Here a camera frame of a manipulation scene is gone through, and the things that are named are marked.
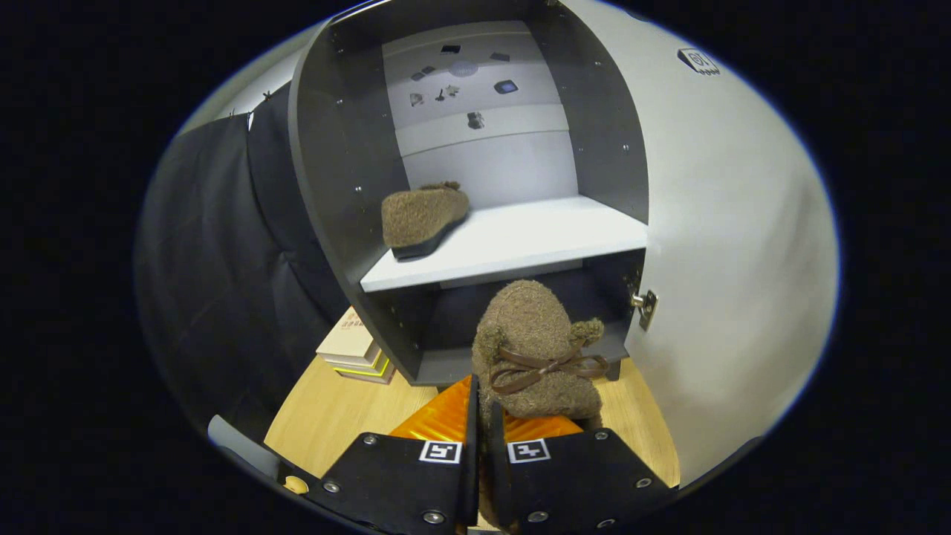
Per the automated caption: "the brown fuzzy shoe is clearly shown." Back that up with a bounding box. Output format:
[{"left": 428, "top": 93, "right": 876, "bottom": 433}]
[
  {"left": 381, "top": 181, "right": 471, "bottom": 261},
  {"left": 470, "top": 279, "right": 611, "bottom": 532}
]

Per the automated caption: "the stack of books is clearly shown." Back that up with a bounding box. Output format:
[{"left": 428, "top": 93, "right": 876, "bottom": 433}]
[{"left": 316, "top": 307, "right": 396, "bottom": 385}]

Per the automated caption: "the black backdrop cloth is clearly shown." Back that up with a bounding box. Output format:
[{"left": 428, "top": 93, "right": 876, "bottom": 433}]
[{"left": 134, "top": 82, "right": 350, "bottom": 447}]

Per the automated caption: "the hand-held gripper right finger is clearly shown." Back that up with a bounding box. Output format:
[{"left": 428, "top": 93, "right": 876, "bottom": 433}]
[{"left": 487, "top": 412, "right": 678, "bottom": 535}]

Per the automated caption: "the silver door hinge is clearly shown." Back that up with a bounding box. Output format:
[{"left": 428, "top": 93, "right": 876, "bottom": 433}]
[{"left": 632, "top": 290, "right": 659, "bottom": 331}]

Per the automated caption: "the dark grey shoe cabinet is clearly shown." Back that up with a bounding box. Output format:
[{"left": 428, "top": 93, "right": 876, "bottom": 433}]
[{"left": 288, "top": 0, "right": 651, "bottom": 387}]

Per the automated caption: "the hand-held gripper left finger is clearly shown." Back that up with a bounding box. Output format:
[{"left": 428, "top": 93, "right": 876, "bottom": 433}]
[{"left": 276, "top": 375, "right": 480, "bottom": 535}]

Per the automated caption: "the white cabinet shelf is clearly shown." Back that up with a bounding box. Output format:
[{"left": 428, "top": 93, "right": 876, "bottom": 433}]
[{"left": 360, "top": 195, "right": 649, "bottom": 293}]

